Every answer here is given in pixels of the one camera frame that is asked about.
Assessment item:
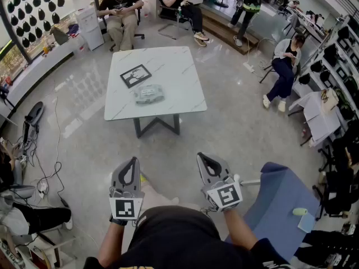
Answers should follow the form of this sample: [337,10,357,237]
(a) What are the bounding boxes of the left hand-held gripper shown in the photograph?
[108,156,145,221]

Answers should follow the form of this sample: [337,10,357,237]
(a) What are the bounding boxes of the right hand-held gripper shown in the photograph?
[197,152,243,213]

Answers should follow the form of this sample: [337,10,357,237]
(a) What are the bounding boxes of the green wet wipe pack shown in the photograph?
[134,84,165,106]

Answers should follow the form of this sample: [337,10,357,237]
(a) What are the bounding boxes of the person's left forearm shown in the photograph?
[97,220,132,262]

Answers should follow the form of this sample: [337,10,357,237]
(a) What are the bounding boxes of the person's right forearm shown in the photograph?
[223,206,259,251]

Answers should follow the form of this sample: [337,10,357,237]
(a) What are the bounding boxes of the person's beige trousers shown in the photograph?
[139,181,180,216]

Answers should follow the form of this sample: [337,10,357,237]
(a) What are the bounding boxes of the black metal table base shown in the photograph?
[133,113,181,139]

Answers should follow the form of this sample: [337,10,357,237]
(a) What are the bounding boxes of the blue chair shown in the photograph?
[224,161,322,263]

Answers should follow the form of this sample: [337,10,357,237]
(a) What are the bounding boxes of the person's black shirt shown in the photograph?
[83,205,292,269]

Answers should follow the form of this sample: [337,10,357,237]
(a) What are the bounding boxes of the pale notepad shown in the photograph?
[297,213,316,234]

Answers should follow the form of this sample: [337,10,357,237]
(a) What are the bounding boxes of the grey oval backpack shell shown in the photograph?
[22,101,45,151]

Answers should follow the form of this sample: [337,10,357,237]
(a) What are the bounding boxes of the white cloth covered table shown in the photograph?
[288,91,346,147]

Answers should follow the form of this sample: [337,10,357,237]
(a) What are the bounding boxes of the light grey hoodie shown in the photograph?
[0,191,30,235]

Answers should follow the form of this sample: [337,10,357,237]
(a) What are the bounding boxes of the black office chair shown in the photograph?
[99,6,145,52]
[312,136,359,221]

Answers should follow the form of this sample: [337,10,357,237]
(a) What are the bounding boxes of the beige tote bag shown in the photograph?
[321,88,340,114]

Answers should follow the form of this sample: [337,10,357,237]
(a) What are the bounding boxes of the wooden step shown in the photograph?
[200,3,260,55]

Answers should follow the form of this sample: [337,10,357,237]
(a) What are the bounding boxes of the white water dispenser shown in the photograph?
[70,0,105,52]

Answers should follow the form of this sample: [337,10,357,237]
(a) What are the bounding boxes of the olive green bag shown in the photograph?
[50,26,70,46]

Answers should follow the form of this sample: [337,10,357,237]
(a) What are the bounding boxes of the white shelf rack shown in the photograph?
[297,14,359,120]

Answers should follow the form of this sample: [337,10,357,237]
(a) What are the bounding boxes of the black floor cable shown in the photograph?
[36,96,70,207]

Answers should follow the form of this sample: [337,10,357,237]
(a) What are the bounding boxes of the black picture frame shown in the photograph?
[119,63,153,89]

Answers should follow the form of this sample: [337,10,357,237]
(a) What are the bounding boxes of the black metal frame chair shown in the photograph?
[154,0,197,40]
[259,62,302,84]

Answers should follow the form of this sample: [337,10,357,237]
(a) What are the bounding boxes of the white cable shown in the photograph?
[245,36,278,67]

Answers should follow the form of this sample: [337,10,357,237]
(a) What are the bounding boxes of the wall rack of black headsets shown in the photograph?
[7,0,80,49]

